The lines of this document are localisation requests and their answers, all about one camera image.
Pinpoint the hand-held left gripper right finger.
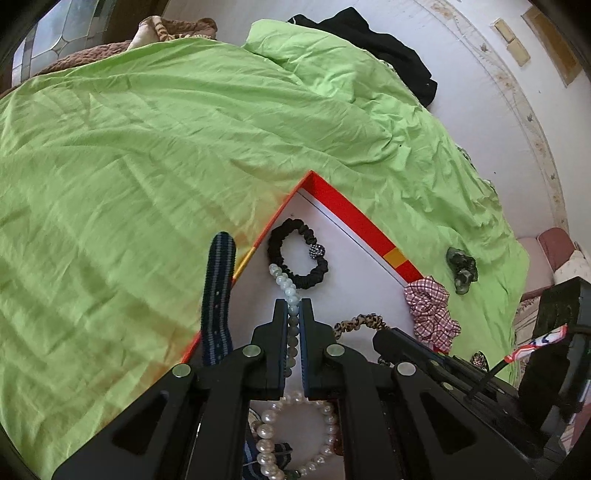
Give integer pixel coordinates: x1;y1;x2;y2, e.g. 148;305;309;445
300;299;522;480

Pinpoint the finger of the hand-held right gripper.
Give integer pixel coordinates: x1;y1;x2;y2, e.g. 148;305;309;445
372;328;467;388

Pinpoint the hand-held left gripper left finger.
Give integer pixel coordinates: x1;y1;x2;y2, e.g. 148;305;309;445
51;299;290;480

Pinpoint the leopard print scrunchie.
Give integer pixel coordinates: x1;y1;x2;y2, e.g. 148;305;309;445
333;313;391;344

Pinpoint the green bead bracelet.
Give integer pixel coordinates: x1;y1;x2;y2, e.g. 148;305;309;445
269;264;301;374

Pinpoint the blue striped elastic band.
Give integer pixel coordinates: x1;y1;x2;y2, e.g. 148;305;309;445
199;231;238;367

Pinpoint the white pearl bracelet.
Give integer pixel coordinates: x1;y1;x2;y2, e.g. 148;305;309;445
255;390;340;480

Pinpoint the red gift box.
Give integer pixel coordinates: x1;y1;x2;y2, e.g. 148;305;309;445
181;170;424;480

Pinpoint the blue striped hair tie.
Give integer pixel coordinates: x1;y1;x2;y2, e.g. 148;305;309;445
242;440;294;480

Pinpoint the black scrunchie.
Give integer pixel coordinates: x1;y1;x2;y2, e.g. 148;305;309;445
267;219;329;291

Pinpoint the red plaid scrunchie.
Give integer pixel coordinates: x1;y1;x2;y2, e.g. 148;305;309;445
403;275;462;354

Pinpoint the dark green scrunchie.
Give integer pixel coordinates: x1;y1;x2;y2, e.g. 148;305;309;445
445;247;478;296

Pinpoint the white printed cloth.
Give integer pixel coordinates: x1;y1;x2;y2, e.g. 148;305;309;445
551;249;591;287

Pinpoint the green bed sheet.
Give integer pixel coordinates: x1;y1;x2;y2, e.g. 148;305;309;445
0;18;529;480

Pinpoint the black cloth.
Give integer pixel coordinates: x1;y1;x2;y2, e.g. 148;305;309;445
286;7;438;108

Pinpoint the tan printed pillow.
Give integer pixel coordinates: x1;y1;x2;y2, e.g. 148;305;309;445
127;16;218;49

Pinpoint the brown blanket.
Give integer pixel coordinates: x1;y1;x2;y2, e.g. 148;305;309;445
0;41;134;99

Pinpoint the stained glass window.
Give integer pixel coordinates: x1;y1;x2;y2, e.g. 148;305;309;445
11;0;112;86

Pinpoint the cable with printed tag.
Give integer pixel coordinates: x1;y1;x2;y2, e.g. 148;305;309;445
466;324;570;398

